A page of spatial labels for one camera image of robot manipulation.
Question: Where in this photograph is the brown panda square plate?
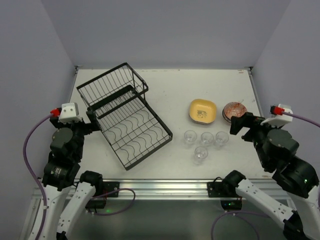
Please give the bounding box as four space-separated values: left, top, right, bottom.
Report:
191 119 214 126

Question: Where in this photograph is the yellow square plate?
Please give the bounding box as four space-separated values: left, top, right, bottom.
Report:
189 98 217 123

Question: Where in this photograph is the aluminium mounting rail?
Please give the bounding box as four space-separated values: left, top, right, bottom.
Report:
32 178 291 200

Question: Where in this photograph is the black wire dish rack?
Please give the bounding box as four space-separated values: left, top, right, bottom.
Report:
76 62 173 171

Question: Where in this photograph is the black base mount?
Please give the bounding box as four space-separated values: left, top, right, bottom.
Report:
85 181 120 214
206 176 243 212

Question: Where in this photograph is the clear glass cup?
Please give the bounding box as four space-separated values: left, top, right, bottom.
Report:
214 131 229 148
194 146 208 165
183 130 198 149
200 132 215 148

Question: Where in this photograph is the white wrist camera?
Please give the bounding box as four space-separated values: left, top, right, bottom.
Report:
58 102 83 124
260 104 293 128

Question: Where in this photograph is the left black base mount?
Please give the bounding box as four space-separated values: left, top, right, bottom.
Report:
85 181 120 214

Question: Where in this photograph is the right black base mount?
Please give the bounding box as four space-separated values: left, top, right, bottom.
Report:
206 176 243 212

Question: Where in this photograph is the blue patterned bowl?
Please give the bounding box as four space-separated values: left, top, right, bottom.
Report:
222 102 248 120

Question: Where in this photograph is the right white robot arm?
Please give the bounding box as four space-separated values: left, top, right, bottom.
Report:
222 112 320 240

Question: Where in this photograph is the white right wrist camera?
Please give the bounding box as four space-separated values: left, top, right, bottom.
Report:
260 104 293 128

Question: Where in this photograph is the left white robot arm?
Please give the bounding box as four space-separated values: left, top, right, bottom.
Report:
22 103 103 240

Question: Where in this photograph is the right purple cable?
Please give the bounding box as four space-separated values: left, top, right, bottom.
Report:
210 105 320 240

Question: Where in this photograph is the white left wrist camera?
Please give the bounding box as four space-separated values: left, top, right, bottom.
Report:
58 102 83 124

